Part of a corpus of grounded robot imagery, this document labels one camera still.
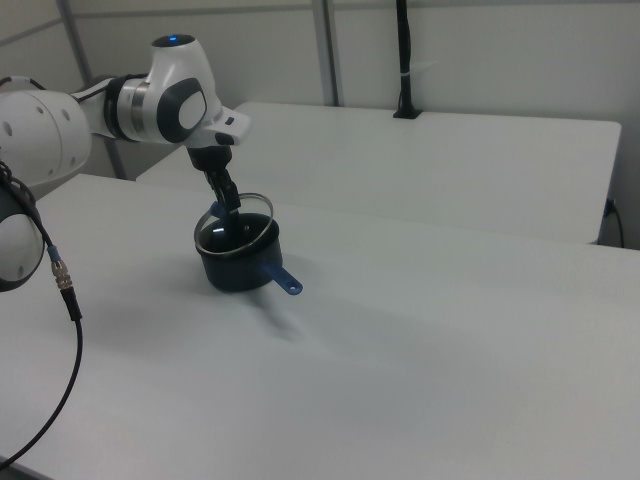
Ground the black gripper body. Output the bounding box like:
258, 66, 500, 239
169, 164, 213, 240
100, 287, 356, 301
186, 144, 236, 177

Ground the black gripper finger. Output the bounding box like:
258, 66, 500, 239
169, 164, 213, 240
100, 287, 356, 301
204, 172, 227, 205
215, 168, 242, 214

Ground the glass lid with blue knob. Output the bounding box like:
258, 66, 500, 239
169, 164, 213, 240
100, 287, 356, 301
193, 192, 275, 258

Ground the white side table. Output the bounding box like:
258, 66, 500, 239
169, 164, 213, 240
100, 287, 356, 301
135, 101, 623, 246

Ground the black pole with clamp base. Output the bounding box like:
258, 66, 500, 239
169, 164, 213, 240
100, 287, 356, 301
392, 0, 424, 121

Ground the white zip tie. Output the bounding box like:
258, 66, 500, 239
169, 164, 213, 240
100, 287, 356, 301
402, 60, 440, 79

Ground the black saucepan with blue handle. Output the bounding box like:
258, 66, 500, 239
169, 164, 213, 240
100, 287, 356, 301
193, 211, 304, 298

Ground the black cable with metal connector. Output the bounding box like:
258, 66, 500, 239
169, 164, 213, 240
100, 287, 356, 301
0, 160, 86, 464

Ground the black cable with blue plug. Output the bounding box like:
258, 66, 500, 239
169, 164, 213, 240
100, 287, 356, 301
602, 197, 626, 249

